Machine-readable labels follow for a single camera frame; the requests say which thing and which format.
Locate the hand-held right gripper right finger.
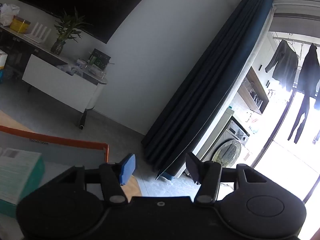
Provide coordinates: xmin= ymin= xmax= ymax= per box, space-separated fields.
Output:
xmin=185 ymin=152 xmax=272 ymax=204

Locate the clear plastic organizer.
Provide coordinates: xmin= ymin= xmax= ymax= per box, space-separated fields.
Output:
xmin=85 ymin=64 xmax=107 ymax=79

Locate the black hanging garment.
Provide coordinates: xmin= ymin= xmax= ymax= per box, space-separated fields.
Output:
xmin=287 ymin=44 xmax=320 ymax=144

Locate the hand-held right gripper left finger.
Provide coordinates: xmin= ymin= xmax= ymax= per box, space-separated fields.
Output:
xmin=54 ymin=153 xmax=137 ymax=205

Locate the bamboo plant in glass vase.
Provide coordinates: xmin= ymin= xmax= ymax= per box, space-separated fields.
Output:
xmin=51 ymin=7 xmax=93 ymax=55

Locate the black wall television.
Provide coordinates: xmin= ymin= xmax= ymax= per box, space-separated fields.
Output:
xmin=15 ymin=0 xmax=155 ymax=43

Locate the white plastic bag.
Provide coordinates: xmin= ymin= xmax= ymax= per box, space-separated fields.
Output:
xmin=0 ymin=3 xmax=20 ymax=27

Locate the green and black box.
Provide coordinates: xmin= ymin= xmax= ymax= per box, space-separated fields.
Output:
xmin=87 ymin=48 xmax=111 ymax=71

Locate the orange-rimmed cardboard box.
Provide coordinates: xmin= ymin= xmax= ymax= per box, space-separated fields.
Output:
xmin=0 ymin=125 xmax=110 ymax=203

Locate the yellow tin box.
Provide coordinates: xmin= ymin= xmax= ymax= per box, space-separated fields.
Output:
xmin=9 ymin=17 xmax=31 ymax=33

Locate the white router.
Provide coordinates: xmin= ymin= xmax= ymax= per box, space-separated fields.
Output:
xmin=24 ymin=22 xmax=52 ymax=44

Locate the dark blue curtain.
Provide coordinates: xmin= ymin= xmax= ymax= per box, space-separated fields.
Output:
xmin=141 ymin=0 xmax=273 ymax=180

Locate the dark hanging jacket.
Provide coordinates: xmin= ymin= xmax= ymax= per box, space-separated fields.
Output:
xmin=265 ymin=39 xmax=299 ymax=92

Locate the teal medicine box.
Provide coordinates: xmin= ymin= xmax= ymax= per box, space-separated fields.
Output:
xmin=0 ymin=151 xmax=45 ymax=217

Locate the white tv cabinet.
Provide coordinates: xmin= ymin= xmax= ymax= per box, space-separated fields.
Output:
xmin=0 ymin=25 xmax=108 ymax=113

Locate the silver washing machine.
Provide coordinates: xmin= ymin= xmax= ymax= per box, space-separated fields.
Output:
xmin=200 ymin=120 xmax=250 ymax=170

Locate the crumpled clear plastic bag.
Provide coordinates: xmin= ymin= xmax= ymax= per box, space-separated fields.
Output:
xmin=57 ymin=64 xmax=84 ymax=75

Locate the wooden wall shelf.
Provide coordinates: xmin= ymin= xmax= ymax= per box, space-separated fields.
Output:
xmin=237 ymin=66 xmax=269 ymax=115

